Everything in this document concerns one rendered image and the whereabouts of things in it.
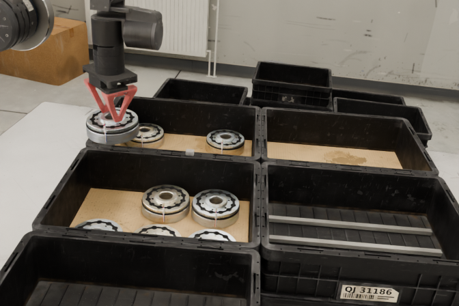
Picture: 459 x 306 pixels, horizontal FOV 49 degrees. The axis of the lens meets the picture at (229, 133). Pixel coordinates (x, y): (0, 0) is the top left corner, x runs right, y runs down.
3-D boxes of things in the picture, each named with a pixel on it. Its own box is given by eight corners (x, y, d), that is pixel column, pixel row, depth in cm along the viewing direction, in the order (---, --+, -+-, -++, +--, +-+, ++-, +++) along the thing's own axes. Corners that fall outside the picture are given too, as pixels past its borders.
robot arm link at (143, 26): (108, -25, 94) (89, -24, 86) (168, -19, 93) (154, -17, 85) (108, 39, 98) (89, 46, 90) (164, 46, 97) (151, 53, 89)
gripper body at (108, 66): (111, 67, 102) (109, 32, 99) (138, 84, 96) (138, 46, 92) (82, 74, 98) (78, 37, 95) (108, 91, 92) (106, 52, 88)
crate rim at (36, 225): (29, 240, 87) (27, 228, 86) (83, 155, 114) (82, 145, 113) (259, 259, 86) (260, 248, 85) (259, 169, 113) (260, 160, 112)
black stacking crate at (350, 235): (255, 300, 91) (261, 251, 86) (257, 205, 117) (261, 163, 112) (477, 320, 90) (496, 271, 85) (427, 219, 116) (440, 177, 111)
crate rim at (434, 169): (259, 169, 113) (261, 160, 112) (260, 113, 140) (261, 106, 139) (438, 184, 112) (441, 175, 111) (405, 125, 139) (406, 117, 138)
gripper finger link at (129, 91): (120, 108, 105) (118, 65, 100) (138, 121, 100) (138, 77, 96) (90, 117, 100) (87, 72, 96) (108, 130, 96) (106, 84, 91)
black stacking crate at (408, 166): (257, 204, 118) (261, 162, 112) (257, 144, 144) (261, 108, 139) (427, 218, 117) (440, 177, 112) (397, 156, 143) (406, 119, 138)
